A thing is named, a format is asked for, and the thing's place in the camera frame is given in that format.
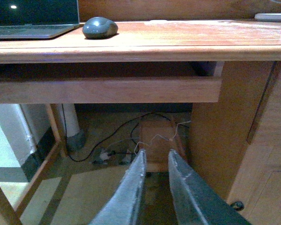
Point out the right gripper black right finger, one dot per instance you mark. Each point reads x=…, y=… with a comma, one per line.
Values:
x=195, y=202

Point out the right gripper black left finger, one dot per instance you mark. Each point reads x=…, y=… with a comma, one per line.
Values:
x=125, y=205

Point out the dark grey Logitech mouse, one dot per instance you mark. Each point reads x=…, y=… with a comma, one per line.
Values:
x=99, y=28

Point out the white plug in floor socket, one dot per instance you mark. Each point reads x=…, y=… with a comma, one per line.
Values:
x=104, y=156

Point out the wooden cabinet door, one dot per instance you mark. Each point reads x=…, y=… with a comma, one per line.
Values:
x=258, y=182

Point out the wooden box under desk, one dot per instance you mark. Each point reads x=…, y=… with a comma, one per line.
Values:
x=158, y=137

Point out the wooden desk drawer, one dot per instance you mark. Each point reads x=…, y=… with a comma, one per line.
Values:
x=110, y=82

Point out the wooden desk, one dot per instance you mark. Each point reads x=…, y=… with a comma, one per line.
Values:
x=209, y=30

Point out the white object on desk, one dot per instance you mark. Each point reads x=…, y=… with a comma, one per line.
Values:
x=268, y=17

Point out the silver laptop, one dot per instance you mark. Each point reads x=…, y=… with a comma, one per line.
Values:
x=37, y=19

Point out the white wall pipe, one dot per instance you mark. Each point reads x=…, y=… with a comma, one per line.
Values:
x=71, y=122

